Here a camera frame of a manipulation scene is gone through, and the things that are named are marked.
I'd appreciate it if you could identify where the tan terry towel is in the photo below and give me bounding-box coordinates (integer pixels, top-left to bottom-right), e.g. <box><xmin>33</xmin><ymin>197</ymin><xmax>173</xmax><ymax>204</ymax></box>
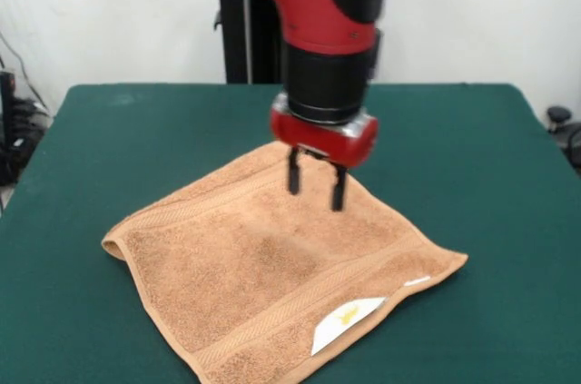
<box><xmin>100</xmin><ymin>141</ymin><xmax>469</xmax><ymax>384</ymax></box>

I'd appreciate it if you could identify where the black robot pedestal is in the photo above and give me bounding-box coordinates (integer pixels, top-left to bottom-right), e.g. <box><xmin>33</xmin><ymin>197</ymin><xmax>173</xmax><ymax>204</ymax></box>
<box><xmin>212</xmin><ymin>0</ymin><xmax>291</xmax><ymax>84</ymax></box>

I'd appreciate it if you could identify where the black office chair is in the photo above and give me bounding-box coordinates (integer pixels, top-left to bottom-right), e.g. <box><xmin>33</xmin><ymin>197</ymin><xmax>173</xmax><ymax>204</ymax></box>
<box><xmin>546</xmin><ymin>105</ymin><xmax>581</xmax><ymax>176</ymax></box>

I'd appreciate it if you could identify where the black equipment box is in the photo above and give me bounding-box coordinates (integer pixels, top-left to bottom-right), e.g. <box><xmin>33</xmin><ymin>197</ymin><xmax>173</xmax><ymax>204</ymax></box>
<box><xmin>0</xmin><ymin>69</ymin><xmax>18</xmax><ymax>149</ymax></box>

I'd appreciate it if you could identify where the grey wall cable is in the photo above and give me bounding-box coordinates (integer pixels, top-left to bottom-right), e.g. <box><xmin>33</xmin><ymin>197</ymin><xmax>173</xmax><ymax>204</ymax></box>
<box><xmin>0</xmin><ymin>32</ymin><xmax>51</xmax><ymax>113</ymax></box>

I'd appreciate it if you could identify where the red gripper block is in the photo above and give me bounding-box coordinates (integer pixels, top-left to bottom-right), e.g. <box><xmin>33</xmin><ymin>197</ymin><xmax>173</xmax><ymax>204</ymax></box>
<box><xmin>270</xmin><ymin>93</ymin><xmax>379</xmax><ymax>213</ymax></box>

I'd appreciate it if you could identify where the black cable bundle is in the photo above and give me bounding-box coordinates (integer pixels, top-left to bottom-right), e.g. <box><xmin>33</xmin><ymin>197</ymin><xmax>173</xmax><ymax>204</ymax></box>
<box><xmin>0</xmin><ymin>97</ymin><xmax>52</xmax><ymax>188</ymax></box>

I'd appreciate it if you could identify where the dark green table cloth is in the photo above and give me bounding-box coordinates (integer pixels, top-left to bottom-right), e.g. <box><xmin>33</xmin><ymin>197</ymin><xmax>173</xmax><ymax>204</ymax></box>
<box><xmin>0</xmin><ymin>82</ymin><xmax>581</xmax><ymax>384</ymax></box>

